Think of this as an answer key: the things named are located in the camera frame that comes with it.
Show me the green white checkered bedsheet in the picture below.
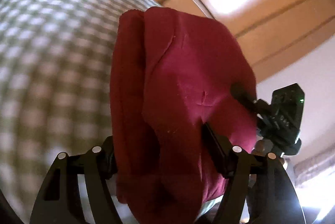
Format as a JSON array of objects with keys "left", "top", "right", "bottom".
[{"left": 1, "top": 0, "right": 157, "bottom": 223}]

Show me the person's right hand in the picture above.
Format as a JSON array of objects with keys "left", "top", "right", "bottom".
[{"left": 251, "top": 139, "right": 288, "bottom": 170}]

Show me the dark red garment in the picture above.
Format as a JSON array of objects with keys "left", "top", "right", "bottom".
[{"left": 110, "top": 7, "right": 256, "bottom": 223}]

